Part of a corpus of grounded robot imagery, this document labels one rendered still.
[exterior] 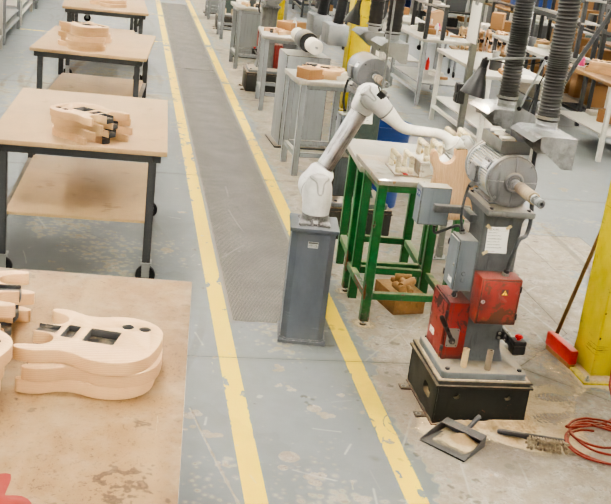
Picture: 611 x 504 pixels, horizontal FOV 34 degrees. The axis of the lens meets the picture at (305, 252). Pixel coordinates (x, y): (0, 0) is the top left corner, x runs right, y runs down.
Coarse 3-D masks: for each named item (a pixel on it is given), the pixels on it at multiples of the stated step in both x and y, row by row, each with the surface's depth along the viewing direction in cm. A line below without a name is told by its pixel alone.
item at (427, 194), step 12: (420, 192) 506; (432, 192) 505; (444, 192) 506; (420, 204) 506; (432, 204) 507; (420, 216) 508; (432, 216) 510; (444, 216) 511; (432, 228) 518; (444, 228) 510
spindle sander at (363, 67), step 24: (360, 0) 773; (384, 0) 769; (384, 48) 739; (408, 48) 712; (360, 72) 741; (336, 120) 769; (336, 168) 763; (336, 192) 770; (336, 216) 763; (384, 216) 770
